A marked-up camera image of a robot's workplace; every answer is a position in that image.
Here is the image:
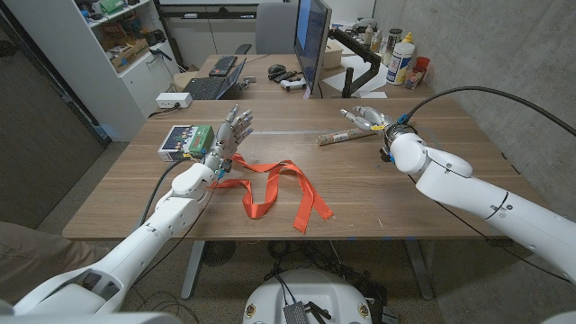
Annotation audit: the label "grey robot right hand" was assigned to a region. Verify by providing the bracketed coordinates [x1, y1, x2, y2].
[339, 105, 400, 137]

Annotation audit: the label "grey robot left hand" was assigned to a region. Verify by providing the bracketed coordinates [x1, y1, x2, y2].
[202, 103, 255, 175]

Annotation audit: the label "brown wrapping paper roll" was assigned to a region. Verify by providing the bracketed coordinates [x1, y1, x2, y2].
[316, 127, 377, 147]

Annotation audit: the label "green printed gift box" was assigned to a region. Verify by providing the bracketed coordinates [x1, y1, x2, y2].
[157, 124, 215, 163]

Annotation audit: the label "orange satin ribbon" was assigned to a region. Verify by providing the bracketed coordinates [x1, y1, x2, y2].
[211, 152, 335, 234]

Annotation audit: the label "white power strip box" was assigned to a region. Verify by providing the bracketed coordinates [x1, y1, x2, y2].
[155, 92, 194, 110]

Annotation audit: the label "beige cardboard box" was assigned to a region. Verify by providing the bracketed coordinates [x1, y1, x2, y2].
[321, 38, 346, 69]

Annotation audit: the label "brown cardboard box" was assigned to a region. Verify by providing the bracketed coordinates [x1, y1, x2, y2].
[110, 38, 150, 73]

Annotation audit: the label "white paper sheets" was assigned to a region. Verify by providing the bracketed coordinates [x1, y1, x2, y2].
[321, 54, 389, 99]

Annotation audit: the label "dark open laptop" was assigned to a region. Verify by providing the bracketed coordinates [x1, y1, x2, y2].
[182, 57, 248, 101]

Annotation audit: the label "white wipes canister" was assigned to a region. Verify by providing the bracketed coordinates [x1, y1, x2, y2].
[385, 41, 416, 86]

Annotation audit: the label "black keyboard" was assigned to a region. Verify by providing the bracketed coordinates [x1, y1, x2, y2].
[208, 55, 239, 77]

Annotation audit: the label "dark-lidded tall jar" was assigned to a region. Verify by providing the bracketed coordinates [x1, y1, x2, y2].
[381, 28, 403, 67]

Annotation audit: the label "white game controller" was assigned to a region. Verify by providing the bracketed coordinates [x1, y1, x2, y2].
[279, 76, 308, 93]

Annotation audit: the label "black remote control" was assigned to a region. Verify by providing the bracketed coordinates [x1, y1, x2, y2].
[269, 69, 299, 84]

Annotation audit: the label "black computer monitor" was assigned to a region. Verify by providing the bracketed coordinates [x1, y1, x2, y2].
[292, 0, 333, 96]

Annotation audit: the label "white shelf cabinet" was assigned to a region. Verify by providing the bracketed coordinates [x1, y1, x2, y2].
[2, 0, 179, 143]

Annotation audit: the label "grey office chair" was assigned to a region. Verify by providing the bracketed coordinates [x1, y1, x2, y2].
[233, 2, 299, 56]

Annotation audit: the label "grey table leg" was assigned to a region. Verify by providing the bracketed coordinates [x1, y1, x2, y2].
[404, 238, 436, 301]
[180, 239, 206, 301]

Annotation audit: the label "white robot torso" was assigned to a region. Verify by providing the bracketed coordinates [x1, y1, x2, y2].
[242, 268, 374, 324]

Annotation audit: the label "person's khaki trouser leg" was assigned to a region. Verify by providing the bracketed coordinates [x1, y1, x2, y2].
[0, 220, 113, 302]

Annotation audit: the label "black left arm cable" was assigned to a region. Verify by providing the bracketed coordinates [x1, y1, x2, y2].
[139, 156, 194, 226]

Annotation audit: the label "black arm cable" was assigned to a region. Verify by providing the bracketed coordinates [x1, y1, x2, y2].
[139, 156, 194, 226]
[402, 85, 576, 139]

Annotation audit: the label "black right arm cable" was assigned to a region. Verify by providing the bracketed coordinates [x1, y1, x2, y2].
[402, 85, 576, 139]

